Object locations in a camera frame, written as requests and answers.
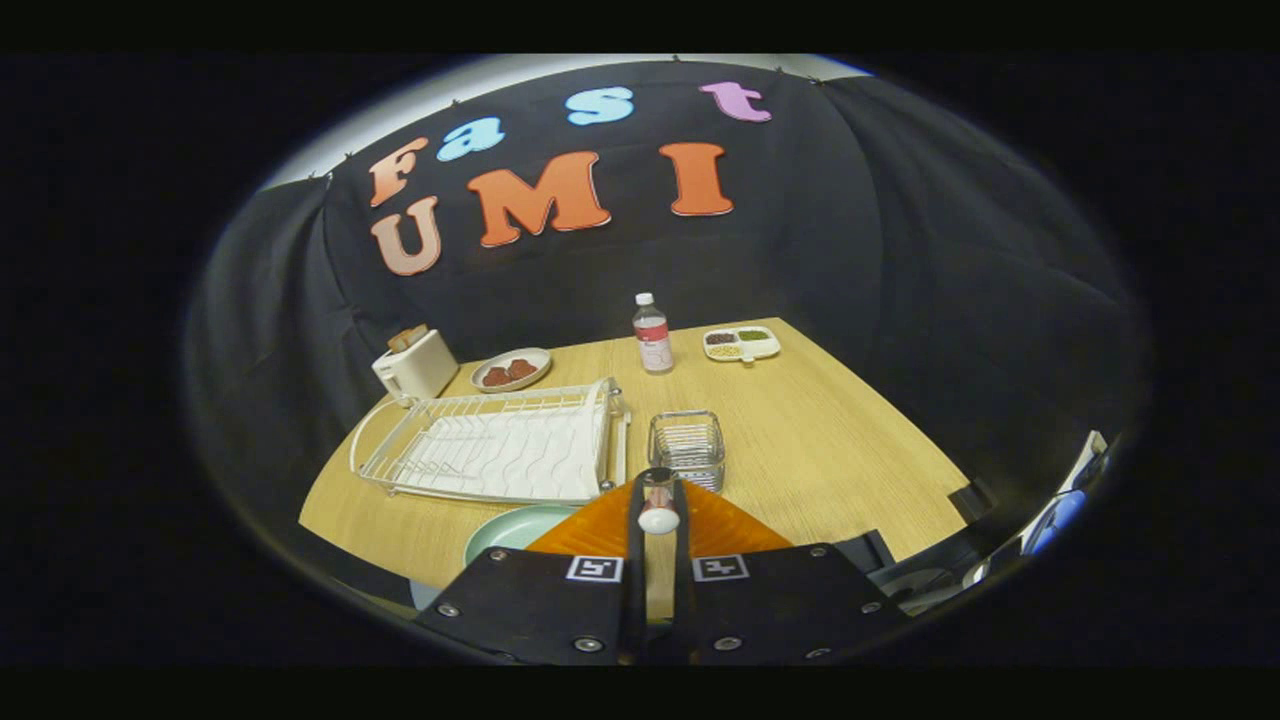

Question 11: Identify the white wire dish rack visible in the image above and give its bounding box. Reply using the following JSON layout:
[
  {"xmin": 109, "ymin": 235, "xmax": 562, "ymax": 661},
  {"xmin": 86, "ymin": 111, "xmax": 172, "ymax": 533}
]
[{"xmin": 349, "ymin": 377, "xmax": 632, "ymax": 506}]

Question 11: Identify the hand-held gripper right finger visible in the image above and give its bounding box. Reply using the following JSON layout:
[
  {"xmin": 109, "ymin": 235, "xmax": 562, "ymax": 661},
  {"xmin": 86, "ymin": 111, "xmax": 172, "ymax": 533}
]
[{"xmin": 672, "ymin": 477, "xmax": 908, "ymax": 667}]

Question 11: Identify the small beige plate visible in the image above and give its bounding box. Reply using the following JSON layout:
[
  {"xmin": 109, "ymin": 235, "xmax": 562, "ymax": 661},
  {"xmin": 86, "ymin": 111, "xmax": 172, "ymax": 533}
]
[{"xmin": 470, "ymin": 347, "xmax": 553, "ymax": 393}]

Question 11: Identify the white toaster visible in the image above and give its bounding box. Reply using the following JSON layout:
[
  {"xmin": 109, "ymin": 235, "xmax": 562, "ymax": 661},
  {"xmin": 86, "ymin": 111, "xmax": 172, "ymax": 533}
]
[{"xmin": 372, "ymin": 328, "xmax": 460, "ymax": 401}]

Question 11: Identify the black table edge bracket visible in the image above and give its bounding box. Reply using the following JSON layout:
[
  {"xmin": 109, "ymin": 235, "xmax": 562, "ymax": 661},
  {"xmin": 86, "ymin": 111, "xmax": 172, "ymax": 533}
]
[
  {"xmin": 948, "ymin": 478, "xmax": 999, "ymax": 523},
  {"xmin": 832, "ymin": 530, "xmax": 897, "ymax": 574}
]

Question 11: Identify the white divided tray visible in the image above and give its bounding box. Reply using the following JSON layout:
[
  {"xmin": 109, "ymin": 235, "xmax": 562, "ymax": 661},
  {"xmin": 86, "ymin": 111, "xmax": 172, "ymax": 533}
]
[{"xmin": 702, "ymin": 326, "xmax": 782, "ymax": 363}]

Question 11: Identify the red handled spoon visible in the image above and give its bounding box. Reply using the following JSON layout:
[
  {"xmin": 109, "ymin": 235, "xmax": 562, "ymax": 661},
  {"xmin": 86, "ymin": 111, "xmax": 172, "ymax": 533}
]
[{"xmin": 636, "ymin": 468, "xmax": 683, "ymax": 536}]

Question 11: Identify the light green plate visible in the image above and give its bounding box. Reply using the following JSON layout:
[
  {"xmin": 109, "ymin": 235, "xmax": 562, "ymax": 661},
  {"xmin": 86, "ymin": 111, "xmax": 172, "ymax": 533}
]
[{"xmin": 463, "ymin": 504, "xmax": 581, "ymax": 568}]

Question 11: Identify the clear water bottle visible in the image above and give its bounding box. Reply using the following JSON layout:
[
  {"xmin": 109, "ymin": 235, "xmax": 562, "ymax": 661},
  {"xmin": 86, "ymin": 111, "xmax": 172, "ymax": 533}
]
[{"xmin": 632, "ymin": 292, "xmax": 675, "ymax": 376}]

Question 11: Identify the metal wire basket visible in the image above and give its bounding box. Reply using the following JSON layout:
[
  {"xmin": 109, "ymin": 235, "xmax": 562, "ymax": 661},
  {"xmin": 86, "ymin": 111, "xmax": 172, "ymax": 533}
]
[{"xmin": 648, "ymin": 410, "xmax": 727, "ymax": 494}]

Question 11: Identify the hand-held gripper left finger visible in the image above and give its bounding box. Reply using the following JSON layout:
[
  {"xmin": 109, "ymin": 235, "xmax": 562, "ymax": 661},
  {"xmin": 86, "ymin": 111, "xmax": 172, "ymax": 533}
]
[{"xmin": 413, "ymin": 468, "xmax": 651, "ymax": 667}]

